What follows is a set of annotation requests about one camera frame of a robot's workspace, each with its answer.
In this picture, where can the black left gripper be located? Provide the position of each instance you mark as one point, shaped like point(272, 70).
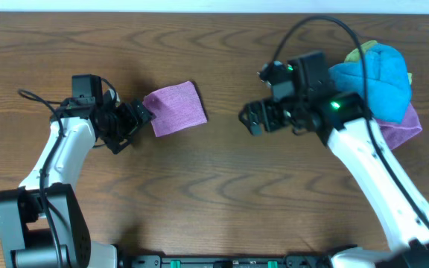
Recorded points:
point(131, 121)

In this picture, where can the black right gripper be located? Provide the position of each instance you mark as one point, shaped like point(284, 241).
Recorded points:
point(267, 116)

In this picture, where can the purple microfiber cloth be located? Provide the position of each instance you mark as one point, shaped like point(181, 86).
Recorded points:
point(175, 108)

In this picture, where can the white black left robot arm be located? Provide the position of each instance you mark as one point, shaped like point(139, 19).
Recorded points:
point(41, 222)

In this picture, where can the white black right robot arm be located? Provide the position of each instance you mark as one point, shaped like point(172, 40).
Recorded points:
point(342, 123)

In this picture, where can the blue microfiber cloth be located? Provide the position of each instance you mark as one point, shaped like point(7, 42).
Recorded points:
point(386, 80)

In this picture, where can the purple cloth under pile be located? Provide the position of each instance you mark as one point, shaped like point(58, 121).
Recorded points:
point(397, 134)

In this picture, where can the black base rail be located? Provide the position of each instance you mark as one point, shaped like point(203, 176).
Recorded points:
point(288, 261)

